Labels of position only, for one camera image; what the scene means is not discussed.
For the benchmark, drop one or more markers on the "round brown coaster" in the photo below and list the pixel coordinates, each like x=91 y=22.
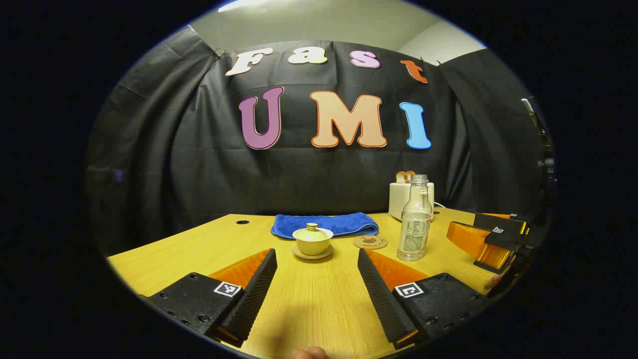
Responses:
x=370 y=243

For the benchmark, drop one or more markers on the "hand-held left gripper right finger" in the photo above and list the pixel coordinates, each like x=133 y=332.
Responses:
x=381 y=299

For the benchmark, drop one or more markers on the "yellow ceramic teacup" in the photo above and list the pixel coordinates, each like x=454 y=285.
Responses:
x=312 y=246

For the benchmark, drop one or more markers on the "toast bread slice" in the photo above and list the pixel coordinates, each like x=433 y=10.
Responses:
x=400 y=177
x=410 y=175

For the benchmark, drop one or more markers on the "blue folded towel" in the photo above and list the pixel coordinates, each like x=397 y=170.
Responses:
x=344 y=223

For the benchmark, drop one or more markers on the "yellow teacup lid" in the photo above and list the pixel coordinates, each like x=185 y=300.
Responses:
x=312 y=232

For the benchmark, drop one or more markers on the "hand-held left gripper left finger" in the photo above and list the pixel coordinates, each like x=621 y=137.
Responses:
x=256 y=294

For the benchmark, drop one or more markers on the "yellow ceramic saucer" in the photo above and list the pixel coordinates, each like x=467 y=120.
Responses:
x=312 y=257

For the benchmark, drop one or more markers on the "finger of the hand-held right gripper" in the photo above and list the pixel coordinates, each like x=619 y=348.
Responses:
x=468 y=240
x=498 y=221

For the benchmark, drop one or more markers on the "white toaster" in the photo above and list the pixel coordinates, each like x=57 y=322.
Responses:
x=397 y=199

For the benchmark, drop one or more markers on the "clear plastic water bottle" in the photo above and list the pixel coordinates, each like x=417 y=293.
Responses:
x=414 y=234

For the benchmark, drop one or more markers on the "black backdrop cloth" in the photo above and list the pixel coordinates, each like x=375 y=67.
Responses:
x=199 y=174

